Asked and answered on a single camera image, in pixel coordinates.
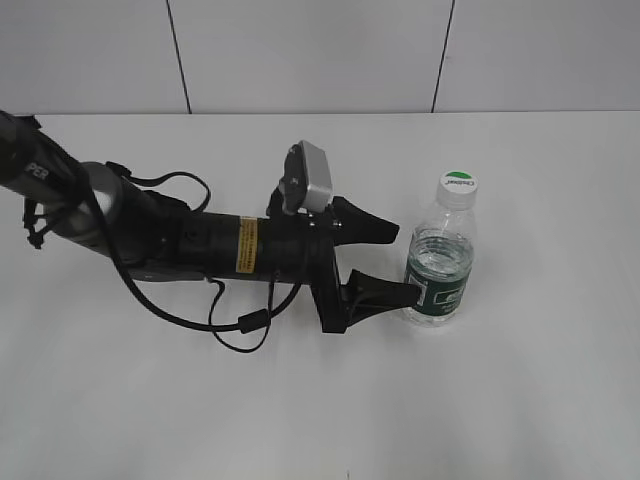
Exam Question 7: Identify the white green bottle cap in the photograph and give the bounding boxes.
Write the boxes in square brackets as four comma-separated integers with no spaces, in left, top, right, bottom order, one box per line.
[436,170,478,211]

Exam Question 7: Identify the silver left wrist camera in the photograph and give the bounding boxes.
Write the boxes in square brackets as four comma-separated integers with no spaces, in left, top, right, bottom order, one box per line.
[278,140,333,215]

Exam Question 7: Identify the clear plastic water bottle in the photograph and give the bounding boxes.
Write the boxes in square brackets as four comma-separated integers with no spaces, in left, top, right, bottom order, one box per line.
[404,201,477,327]

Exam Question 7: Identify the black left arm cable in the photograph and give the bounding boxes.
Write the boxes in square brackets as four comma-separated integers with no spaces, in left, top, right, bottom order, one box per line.
[74,162,301,354]

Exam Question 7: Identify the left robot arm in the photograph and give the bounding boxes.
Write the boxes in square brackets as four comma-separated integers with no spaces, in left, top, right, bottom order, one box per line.
[1,113,420,334]

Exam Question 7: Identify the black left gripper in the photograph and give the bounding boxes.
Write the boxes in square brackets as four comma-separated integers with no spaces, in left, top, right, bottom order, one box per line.
[179,196,421,334]

